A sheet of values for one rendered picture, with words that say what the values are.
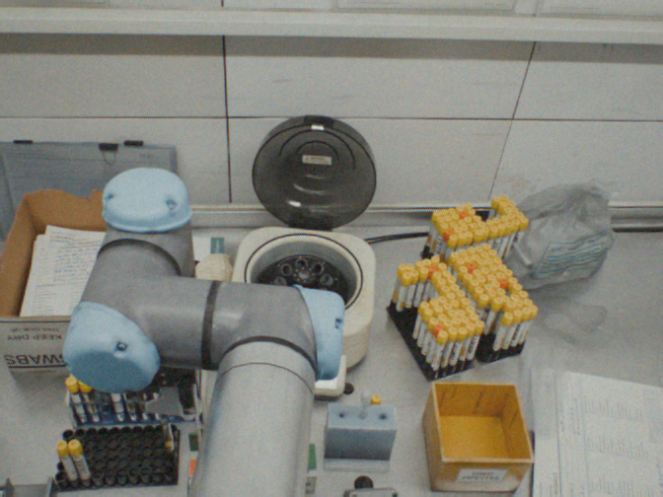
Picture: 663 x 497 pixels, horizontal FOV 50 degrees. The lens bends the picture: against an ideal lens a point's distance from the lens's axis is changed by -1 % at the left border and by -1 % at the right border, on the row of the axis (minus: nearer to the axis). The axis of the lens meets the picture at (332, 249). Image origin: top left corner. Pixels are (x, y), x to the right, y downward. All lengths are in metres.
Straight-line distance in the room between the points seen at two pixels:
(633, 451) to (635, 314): 0.31
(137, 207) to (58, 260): 0.73
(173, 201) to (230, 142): 0.70
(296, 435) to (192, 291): 0.15
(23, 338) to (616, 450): 0.95
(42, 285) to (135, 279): 0.73
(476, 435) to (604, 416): 0.22
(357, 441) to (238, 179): 0.56
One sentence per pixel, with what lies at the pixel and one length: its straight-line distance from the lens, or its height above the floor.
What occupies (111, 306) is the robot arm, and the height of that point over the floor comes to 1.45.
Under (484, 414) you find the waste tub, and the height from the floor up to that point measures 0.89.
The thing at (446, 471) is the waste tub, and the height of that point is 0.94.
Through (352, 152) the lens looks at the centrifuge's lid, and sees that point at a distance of 1.27.
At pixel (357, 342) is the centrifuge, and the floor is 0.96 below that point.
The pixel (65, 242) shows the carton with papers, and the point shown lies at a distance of 1.38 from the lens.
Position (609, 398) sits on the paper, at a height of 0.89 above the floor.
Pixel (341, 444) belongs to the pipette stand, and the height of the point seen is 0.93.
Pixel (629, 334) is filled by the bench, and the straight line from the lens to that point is 1.44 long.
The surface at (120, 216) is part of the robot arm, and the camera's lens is 0.63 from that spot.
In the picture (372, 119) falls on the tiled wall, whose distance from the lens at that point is 1.32.
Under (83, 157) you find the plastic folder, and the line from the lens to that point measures 1.36.
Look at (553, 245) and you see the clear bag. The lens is 1.38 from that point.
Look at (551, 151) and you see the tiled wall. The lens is 1.46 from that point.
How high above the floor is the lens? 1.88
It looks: 45 degrees down
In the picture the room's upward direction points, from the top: 6 degrees clockwise
